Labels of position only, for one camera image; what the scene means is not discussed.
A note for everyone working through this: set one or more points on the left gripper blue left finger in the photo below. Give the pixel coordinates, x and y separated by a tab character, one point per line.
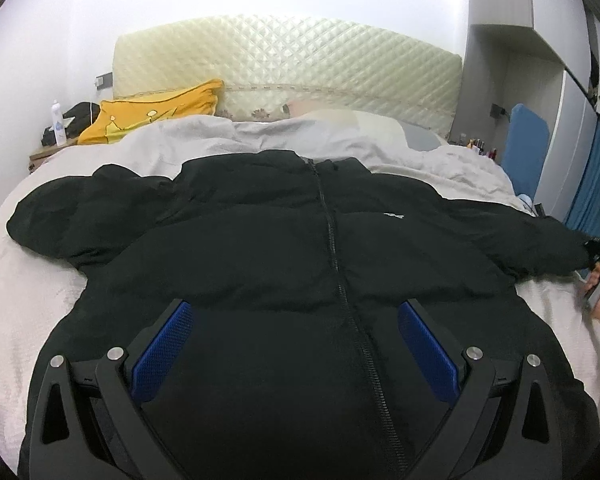
128	377

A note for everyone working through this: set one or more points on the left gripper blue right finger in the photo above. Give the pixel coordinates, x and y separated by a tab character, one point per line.
460	377

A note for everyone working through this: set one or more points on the black puffer jacket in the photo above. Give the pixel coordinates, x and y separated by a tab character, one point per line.
295	271

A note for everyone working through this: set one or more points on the blue curtain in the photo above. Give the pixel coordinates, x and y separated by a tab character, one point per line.
584	214

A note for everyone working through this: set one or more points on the light grey duvet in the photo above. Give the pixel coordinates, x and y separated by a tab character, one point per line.
67	433

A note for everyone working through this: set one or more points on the blue padded chair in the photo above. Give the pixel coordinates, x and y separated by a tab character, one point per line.
526	146

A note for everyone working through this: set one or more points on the small bottles on shelf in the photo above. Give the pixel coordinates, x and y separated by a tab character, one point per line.
477	145

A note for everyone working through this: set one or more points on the grey white pillow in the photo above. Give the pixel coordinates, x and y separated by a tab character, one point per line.
377	126

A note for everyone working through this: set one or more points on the white wardrobe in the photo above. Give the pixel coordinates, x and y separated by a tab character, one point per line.
544	54

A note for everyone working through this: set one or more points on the wooden nightstand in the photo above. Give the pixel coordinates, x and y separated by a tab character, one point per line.
40	156

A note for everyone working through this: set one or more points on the white spray bottle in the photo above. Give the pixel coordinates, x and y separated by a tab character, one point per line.
58	125

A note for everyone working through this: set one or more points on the yellow pillow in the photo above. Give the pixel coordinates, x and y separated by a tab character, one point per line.
118	118

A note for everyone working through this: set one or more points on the cream quilted headboard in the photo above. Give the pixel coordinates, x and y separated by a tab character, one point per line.
337	63

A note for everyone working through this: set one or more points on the floral cream pillow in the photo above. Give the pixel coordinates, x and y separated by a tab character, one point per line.
254	105

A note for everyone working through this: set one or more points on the wall socket by wardrobe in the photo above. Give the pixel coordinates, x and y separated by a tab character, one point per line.
498	112

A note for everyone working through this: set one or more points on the wall power socket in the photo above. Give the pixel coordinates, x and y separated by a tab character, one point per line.
104	81

